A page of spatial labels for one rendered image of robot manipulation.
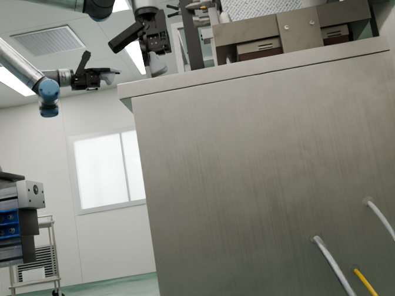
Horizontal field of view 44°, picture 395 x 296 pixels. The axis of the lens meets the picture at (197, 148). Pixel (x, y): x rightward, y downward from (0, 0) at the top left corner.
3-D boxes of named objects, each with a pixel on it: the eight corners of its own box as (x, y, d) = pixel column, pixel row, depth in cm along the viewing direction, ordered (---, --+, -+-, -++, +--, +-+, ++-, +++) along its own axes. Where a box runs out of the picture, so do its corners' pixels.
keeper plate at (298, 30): (283, 57, 124) (275, 16, 126) (322, 50, 123) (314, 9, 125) (284, 53, 121) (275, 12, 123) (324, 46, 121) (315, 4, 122)
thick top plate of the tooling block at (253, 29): (217, 66, 141) (214, 47, 142) (356, 41, 139) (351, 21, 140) (215, 47, 126) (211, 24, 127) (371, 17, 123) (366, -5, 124)
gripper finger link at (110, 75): (123, 82, 207) (100, 84, 205) (121, 68, 207) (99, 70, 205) (123, 80, 204) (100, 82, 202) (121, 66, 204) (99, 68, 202)
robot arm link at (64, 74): (57, 71, 204) (59, 66, 196) (69, 70, 205) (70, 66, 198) (59, 88, 203) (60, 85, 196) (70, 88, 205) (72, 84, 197)
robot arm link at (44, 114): (39, 111, 187) (36, 84, 189) (39, 119, 198) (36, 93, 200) (60, 110, 190) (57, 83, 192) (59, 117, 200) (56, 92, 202)
